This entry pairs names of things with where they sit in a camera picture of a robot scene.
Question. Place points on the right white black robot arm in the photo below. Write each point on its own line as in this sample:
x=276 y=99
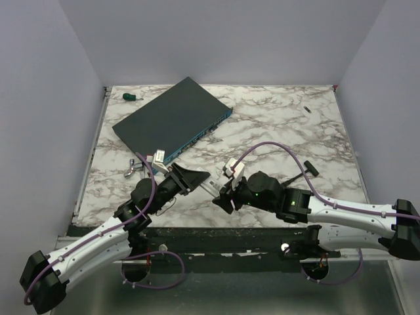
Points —
x=339 y=224

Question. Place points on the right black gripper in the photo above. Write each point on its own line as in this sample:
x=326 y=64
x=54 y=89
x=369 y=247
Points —
x=224 y=200

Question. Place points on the aluminium frame rail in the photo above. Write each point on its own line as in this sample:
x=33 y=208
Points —
x=61 y=246

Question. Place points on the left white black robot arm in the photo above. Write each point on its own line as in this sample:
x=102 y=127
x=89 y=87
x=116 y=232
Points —
x=47 y=277

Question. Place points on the dark grey network switch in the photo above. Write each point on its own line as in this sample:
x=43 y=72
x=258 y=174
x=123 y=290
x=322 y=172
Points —
x=172 y=121

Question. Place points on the silver metal bracket clamp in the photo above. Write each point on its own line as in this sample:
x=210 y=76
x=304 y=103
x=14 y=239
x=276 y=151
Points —
x=133 y=168

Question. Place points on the white remote control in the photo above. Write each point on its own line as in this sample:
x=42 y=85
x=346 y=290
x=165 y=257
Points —
x=212 y=187

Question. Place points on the black T-handle tool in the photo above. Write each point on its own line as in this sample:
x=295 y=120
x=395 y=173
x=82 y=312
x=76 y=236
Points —
x=309 y=169

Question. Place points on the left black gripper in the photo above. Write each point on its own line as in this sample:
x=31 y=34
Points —
x=185 y=179

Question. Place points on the green handled screwdriver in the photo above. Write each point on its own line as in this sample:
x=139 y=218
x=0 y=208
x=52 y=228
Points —
x=131 y=97

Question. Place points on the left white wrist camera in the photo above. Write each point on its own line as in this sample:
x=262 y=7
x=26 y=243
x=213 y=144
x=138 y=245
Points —
x=156 y=161

